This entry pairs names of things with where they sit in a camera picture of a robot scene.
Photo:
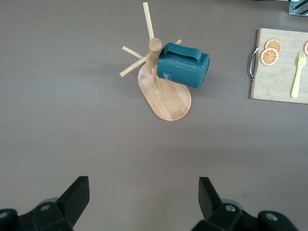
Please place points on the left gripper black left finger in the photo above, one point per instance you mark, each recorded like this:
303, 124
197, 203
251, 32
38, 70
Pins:
60, 214

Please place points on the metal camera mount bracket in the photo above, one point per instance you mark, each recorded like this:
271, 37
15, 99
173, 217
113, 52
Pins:
298, 6

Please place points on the yellow plastic fork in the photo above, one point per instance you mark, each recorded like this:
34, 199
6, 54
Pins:
298, 74

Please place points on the bamboo cutting board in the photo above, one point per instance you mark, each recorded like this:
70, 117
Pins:
276, 81

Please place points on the wooden mug tree rack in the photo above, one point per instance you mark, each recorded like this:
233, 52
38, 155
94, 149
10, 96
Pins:
168, 103

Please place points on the orange slice toy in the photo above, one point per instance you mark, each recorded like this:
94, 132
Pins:
269, 56
306, 48
274, 44

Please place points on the dark teal mug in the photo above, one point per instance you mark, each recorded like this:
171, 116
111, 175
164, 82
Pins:
183, 72

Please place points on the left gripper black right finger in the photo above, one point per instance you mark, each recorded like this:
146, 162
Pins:
223, 216

